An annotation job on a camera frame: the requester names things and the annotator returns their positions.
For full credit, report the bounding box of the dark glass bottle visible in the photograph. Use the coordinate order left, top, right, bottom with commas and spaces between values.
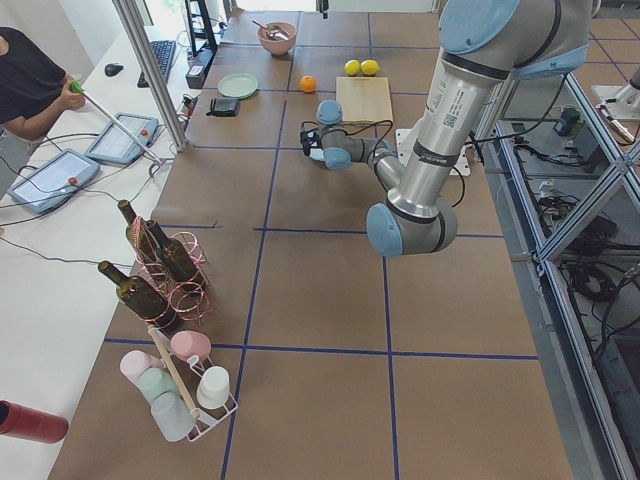
117, 200, 157, 264
98, 261, 176, 329
146, 219, 206, 289

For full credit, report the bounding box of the white cup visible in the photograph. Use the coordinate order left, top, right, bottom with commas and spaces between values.
196, 366, 230, 409

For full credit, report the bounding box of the copper wire bottle rack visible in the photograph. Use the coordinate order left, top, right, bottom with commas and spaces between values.
126, 216, 211, 325

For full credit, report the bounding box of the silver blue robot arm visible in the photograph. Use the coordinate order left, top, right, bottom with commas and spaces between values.
615, 68, 640, 111
300, 1, 592, 257

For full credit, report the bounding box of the yellow lemon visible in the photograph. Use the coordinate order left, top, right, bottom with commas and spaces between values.
360, 59, 380, 76
343, 59, 361, 77

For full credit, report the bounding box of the person in black shirt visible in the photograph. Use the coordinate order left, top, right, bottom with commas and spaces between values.
1, 27, 85, 141

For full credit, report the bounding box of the black computer mouse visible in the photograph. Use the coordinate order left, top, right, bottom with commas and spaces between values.
104, 62, 124, 78

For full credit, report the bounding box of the yellow lemon right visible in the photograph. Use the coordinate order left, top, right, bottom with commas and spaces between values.
360, 59, 380, 76

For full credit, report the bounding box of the dark glass bottle middle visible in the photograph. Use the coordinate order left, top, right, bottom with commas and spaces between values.
146, 219, 206, 289

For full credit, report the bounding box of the dark glass bottle front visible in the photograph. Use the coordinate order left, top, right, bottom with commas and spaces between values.
98, 261, 176, 329

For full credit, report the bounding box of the pink cup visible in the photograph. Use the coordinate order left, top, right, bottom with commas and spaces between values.
170, 330, 212, 361
119, 350, 164, 386

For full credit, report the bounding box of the aluminium frame post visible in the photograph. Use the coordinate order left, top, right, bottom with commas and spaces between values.
112, 0, 187, 152

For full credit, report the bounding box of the orange fruit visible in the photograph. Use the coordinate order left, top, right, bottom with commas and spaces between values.
299, 75, 317, 94

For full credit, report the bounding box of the wooden cutting board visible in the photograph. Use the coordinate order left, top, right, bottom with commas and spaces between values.
336, 76, 393, 123

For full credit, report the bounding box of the dark glass bottle rear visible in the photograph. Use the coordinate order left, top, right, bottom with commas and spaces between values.
117, 200, 157, 264

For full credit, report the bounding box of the light green plate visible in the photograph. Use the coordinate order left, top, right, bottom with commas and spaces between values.
217, 73, 259, 99

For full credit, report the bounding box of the black keyboard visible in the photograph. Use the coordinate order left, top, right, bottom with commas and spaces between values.
149, 40, 177, 83

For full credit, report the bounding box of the pink cup left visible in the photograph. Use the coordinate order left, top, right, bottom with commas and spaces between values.
119, 350, 164, 386

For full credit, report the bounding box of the grey blue cup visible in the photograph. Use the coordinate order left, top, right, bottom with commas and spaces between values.
150, 392, 196, 442

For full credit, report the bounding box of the teach pendant near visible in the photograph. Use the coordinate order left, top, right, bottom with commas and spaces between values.
8, 149, 100, 214

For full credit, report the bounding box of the pink cup upper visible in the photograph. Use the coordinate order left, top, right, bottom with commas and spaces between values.
170, 330, 212, 361

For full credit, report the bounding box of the metal stick green handle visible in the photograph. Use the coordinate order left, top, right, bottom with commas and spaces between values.
70, 80, 169, 176

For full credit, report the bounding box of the red bottle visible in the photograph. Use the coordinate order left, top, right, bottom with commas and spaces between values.
1, 400, 69, 444

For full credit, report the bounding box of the teach pendant far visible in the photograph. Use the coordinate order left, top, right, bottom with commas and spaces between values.
85, 113, 159, 165

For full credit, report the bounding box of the teach pendant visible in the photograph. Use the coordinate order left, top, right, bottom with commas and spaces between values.
85, 113, 159, 165
8, 149, 100, 214

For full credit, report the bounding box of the metal scoop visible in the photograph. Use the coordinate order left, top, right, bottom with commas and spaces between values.
253, 20, 291, 40

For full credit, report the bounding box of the pink bowl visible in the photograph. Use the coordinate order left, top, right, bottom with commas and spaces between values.
257, 22, 297, 56

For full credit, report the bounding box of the dark grey folded cloth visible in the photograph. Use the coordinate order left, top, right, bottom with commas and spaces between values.
206, 97, 240, 117

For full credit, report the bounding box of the yellow lemon left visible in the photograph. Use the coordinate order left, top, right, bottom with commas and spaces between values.
343, 59, 361, 77

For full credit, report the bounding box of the white wire cup rack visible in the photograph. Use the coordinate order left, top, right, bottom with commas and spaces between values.
148, 328, 238, 442

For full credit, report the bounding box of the mint green cup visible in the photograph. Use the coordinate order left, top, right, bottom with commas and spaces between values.
136, 367, 180, 404

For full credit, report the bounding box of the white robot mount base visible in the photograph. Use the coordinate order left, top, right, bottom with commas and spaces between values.
395, 128, 471, 176

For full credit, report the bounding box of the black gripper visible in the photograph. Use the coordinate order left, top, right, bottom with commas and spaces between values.
299, 129, 320, 156

